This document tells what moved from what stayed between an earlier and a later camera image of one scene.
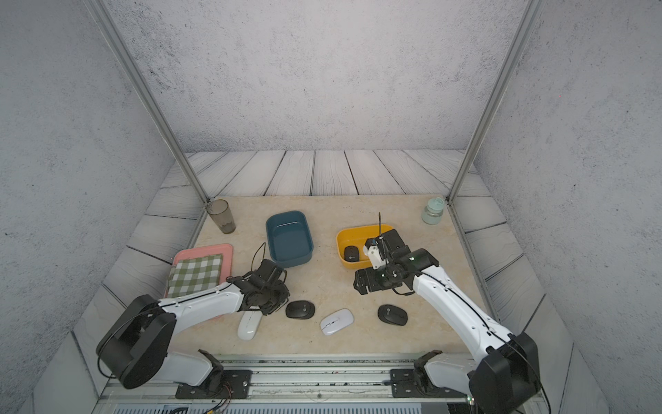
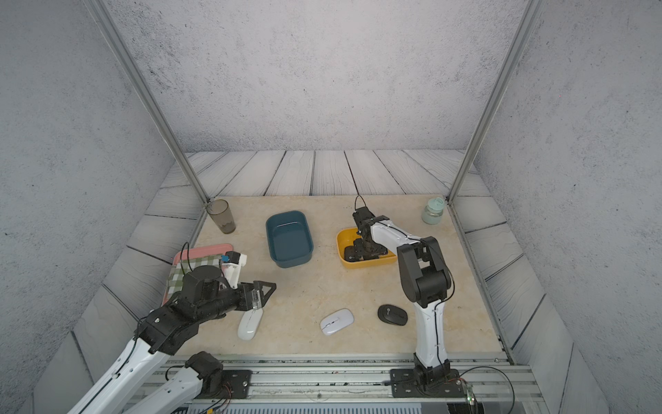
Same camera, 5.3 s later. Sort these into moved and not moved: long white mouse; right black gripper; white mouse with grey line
Moved: right black gripper
Not moved: white mouse with grey line; long white mouse
